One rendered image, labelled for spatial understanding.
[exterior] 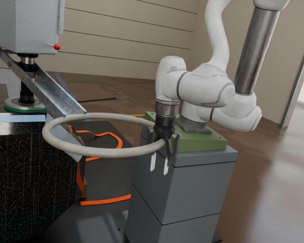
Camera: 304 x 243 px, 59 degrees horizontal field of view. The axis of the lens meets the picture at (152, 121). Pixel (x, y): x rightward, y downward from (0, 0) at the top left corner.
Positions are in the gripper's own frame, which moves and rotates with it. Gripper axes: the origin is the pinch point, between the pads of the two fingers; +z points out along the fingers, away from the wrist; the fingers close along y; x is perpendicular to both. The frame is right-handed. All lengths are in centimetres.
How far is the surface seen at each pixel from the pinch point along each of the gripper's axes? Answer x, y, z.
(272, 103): -508, -62, 38
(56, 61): -435, 432, 12
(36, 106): -14, 76, -7
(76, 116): -4.5, 43.6, -10.0
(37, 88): -4, 66, -19
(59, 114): 1.3, 48.2, -11.5
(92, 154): 25.3, 14.5, -9.2
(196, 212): -39, -12, 41
